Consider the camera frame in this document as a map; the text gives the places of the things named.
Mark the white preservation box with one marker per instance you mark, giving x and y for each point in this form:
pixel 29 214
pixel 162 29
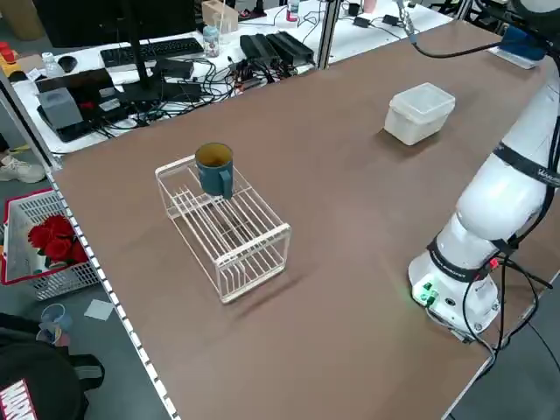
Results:
pixel 411 129

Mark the translucent plastic box lid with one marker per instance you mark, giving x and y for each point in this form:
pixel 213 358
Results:
pixel 422 98

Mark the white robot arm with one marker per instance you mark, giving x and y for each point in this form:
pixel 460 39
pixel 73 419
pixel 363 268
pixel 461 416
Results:
pixel 494 201

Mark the grey cube box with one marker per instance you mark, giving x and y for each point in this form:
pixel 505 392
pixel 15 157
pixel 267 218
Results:
pixel 59 109

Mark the teal mug yellow inside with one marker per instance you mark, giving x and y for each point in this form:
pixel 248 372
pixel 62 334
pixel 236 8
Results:
pixel 214 179

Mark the black power supply brick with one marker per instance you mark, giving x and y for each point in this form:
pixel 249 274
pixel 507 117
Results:
pixel 291 46
pixel 258 48

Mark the black desk power adapter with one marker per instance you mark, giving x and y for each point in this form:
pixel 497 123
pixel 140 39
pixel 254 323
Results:
pixel 175 69

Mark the small patterned baby bottle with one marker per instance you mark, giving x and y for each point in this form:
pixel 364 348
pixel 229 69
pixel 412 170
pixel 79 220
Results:
pixel 211 41

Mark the white toothed edge strip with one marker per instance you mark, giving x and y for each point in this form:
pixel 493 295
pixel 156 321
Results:
pixel 114 302

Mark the small bottle red label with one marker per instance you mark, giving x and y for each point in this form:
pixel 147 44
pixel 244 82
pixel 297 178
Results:
pixel 293 11

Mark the white paper sheet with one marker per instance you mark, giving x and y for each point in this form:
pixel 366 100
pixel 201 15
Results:
pixel 100 310

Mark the black computer keyboard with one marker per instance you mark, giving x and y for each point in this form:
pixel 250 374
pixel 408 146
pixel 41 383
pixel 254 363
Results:
pixel 149 50

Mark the pink cup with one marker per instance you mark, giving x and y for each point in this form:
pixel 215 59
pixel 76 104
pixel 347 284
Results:
pixel 370 5

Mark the red white shopping basket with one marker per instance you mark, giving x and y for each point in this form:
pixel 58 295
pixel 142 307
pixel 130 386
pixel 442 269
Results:
pixel 65 280

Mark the red rose bouquet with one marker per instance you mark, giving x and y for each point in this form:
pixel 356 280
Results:
pixel 57 245

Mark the black flat case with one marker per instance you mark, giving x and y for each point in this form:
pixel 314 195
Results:
pixel 83 79

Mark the blue plastic cup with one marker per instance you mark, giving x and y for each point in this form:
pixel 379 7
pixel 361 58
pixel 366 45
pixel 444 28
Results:
pixel 54 319

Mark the black computer mouse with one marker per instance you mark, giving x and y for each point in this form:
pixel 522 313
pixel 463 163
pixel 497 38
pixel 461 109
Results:
pixel 67 64

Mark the white sneaker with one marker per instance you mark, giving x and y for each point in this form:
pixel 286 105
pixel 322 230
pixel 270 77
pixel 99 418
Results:
pixel 22 168

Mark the black computer monitor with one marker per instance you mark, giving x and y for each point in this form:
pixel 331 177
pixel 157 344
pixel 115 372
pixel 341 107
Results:
pixel 87 22

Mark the clear water bottle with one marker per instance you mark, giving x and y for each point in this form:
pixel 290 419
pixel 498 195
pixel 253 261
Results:
pixel 51 65

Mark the white flat tray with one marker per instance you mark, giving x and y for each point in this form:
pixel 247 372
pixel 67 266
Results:
pixel 512 59

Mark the black printed backpack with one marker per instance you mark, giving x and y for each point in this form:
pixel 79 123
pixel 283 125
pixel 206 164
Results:
pixel 39 372

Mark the blue fabric cover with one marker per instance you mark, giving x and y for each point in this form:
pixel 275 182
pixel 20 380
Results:
pixel 522 44

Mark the cardboard tube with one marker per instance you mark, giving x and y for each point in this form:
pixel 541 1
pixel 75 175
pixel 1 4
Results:
pixel 26 22

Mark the aluminium frame post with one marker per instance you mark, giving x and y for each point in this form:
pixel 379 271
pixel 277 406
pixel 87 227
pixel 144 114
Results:
pixel 328 35

